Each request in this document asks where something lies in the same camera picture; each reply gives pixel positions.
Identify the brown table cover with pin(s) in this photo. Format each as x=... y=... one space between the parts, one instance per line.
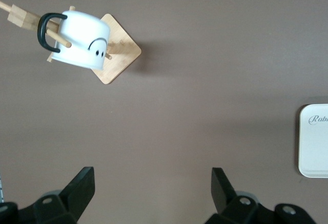
x=179 y=80

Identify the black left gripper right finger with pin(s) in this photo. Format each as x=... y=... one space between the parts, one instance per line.
x=225 y=201

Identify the wooden cup rack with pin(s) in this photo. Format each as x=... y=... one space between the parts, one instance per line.
x=123 y=55

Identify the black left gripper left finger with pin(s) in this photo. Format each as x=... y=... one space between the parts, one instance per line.
x=77 y=195

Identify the cream plastic tray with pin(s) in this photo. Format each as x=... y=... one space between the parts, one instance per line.
x=315 y=144

